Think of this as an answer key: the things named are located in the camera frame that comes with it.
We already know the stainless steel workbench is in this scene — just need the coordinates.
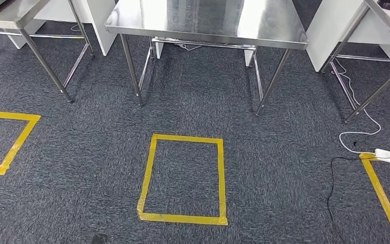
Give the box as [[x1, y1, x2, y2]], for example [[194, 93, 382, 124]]
[[105, 0, 309, 116]]

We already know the white cabinet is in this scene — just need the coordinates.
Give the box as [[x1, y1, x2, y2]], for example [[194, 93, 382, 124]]
[[306, 0, 390, 79], [8, 0, 119, 57]]

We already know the white power strip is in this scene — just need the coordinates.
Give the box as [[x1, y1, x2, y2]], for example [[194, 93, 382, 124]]
[[374, 148, 390, 166]]

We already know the dark left wrist camera mount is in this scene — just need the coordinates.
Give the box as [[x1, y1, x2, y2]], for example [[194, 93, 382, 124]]
[[90, 233, 110, 244]]

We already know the black floor cable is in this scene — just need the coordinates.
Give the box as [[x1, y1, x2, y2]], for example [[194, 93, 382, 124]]
[[326, 151, 390, 223]]

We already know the white power cable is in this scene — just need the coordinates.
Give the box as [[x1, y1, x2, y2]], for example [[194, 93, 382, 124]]
[[329, 58, 382, 156]]

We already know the yellow floor tape square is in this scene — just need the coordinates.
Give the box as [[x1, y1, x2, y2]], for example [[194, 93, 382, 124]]
[[137, 134, 229, 226], [0, 109, 42, 176], [359, 152, 390, 241]]

